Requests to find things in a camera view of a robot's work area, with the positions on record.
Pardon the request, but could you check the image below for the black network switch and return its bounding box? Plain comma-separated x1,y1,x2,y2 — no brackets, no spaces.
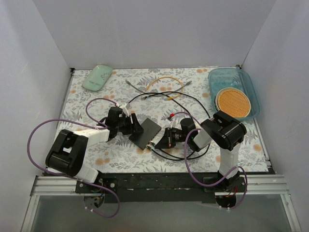
129,118,162,150

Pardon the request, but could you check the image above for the yellow ethernet cable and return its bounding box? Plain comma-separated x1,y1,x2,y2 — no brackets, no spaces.
146,76,183,101

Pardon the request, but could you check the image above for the grey ethernet cable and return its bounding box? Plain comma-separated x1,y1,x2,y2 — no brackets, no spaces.
126,80,192,97

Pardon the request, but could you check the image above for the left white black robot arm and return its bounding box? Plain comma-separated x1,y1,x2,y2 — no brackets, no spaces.
45,107,144,193

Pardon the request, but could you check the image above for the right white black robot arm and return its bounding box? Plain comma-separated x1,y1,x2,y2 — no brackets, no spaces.
151,111,247,193

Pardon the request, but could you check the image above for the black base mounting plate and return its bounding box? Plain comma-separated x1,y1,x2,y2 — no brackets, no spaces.
75,172,248,204

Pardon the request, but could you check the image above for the orange woven round coaster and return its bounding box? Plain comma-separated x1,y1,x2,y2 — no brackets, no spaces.
215,87,251,118

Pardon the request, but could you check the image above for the teal plastic tray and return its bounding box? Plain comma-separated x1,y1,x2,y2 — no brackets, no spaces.
208,68,260,121

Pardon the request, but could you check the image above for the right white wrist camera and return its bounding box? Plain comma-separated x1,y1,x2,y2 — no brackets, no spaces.
167,114,176,129

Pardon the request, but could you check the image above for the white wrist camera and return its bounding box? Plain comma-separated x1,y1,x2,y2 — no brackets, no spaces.
119,103,130,116
167,114,176,129

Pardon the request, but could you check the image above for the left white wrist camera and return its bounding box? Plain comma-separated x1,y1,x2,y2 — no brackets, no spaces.
119,103,130,116

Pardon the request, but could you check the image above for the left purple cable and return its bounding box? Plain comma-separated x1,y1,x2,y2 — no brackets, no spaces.
27,98,121,218

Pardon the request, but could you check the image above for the aluminium frame rail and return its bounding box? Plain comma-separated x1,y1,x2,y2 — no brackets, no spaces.
22,173,301,232

